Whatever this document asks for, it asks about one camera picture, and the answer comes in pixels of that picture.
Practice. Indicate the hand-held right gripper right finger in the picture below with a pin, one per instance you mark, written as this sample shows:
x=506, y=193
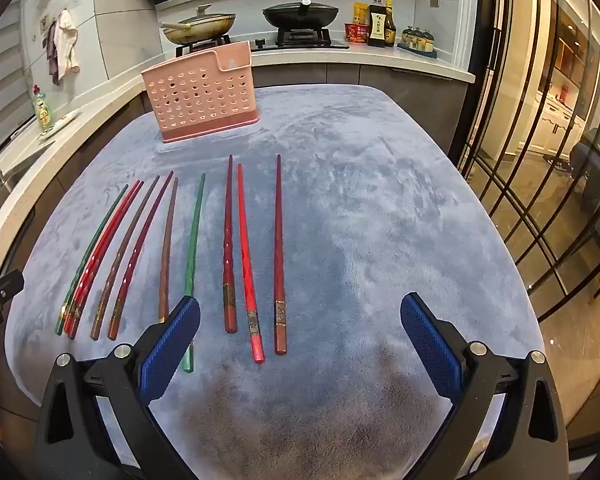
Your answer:
x=430, y=340

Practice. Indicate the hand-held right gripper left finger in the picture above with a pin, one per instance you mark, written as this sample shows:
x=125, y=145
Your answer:
x=172, y=340

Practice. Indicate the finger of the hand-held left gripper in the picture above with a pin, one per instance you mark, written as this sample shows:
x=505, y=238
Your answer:
x=0, y=292

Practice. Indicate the dark red chopstick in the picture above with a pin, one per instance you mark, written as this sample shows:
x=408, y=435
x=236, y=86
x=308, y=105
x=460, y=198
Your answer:
x=130, y=272
x=228, y=260
x=279, y=260

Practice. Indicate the brown chopstick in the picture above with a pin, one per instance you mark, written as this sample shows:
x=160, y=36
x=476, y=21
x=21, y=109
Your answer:
x=111, y=280
x=167, y=260

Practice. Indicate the green chopstick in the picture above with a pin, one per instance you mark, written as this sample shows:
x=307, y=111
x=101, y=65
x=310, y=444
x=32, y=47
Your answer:
x=195, y=235
x=91, y=256

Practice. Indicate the pink perforated utensil holder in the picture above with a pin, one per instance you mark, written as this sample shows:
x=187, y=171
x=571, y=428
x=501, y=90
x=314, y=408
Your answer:
x=200, y=95

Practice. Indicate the grey-blue plush table cloth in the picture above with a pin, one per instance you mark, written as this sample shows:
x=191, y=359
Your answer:
x=360, y=220

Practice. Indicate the green dish soap bottle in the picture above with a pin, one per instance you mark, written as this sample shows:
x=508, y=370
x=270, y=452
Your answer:
x=42, y=110

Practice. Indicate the window blinds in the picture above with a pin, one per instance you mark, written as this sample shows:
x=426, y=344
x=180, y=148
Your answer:
x=5, y=85

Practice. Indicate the dark chair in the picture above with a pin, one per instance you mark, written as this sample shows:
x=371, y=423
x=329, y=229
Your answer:
x=592, y=160

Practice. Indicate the purple hanging cloth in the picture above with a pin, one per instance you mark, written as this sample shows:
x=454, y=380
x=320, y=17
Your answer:
x=54, y=55

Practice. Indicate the black framed glass partition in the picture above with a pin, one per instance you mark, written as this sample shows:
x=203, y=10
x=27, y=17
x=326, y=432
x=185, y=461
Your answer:
x=530, y=110

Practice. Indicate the pale pink hanging cloth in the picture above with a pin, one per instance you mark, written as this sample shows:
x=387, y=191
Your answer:
x=69, y=40

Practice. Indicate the condiment jar set on tray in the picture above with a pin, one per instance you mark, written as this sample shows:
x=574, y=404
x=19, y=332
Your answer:
x=417, y=40

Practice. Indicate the slim dark sauce bottle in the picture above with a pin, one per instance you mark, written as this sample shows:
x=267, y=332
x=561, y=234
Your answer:
x=391, y=30

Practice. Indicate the beige frying pan with lid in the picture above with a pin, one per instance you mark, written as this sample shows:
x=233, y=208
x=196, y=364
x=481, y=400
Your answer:
x=200, y=25

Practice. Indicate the large dark soy sauce bottle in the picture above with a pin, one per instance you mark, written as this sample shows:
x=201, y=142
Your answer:
x=376, y=25

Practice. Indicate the black gas stove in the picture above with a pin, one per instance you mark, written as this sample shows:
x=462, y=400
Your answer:
x=300, y=37

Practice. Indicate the yellow seasoning packet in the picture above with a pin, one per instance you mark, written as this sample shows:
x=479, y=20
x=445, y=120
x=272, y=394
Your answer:
x=360, y=12

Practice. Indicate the black wok with lid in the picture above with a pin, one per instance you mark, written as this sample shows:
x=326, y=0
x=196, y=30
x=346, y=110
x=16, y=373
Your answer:
x=302, y=12

